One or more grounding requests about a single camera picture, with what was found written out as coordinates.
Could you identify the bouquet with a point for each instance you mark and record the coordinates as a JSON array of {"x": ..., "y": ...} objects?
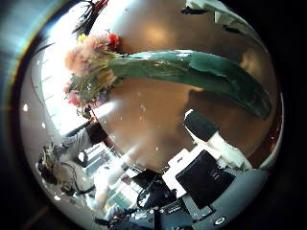
[{"x": 192, "y": 68}]

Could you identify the person in grey shirt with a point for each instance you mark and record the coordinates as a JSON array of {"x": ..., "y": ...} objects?
[{"x": 76, "y": 140}]

